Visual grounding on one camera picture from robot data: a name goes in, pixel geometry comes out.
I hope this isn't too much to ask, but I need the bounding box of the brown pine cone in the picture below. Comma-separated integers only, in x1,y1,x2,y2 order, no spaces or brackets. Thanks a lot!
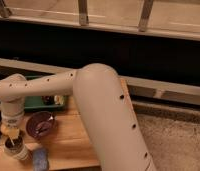
42,96,54,105

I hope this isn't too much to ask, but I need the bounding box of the wooden board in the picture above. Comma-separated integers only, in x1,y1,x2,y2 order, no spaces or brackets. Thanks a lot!
0,78,134,171

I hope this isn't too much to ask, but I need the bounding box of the red yellow apple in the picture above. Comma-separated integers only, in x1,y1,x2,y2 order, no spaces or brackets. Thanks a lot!
0,124,9,135

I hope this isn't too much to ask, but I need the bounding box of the white paper cup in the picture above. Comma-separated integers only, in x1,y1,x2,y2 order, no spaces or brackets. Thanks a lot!
4,142,29,161

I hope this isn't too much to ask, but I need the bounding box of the blue scrubbing sponge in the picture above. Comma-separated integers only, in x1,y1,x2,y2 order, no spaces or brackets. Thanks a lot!
32,147,49,171

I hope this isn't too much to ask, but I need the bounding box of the pale lemon wedge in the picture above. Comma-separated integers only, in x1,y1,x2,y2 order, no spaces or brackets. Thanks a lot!
54,95,64,105

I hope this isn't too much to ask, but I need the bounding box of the purple bowl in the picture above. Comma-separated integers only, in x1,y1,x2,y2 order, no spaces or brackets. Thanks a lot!
26,111,56,139

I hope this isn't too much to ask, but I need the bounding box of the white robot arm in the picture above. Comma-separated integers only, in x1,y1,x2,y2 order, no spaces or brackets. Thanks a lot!
0,63,157,171

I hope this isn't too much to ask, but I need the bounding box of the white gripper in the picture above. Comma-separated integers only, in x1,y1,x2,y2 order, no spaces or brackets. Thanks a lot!
0,100,24,145

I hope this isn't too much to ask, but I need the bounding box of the small metal cup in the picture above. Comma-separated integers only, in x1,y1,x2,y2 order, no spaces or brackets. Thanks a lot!
5,137,23,149

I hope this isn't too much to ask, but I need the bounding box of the green plastic tray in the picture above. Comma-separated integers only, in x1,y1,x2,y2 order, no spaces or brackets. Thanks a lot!
23,75,70,113

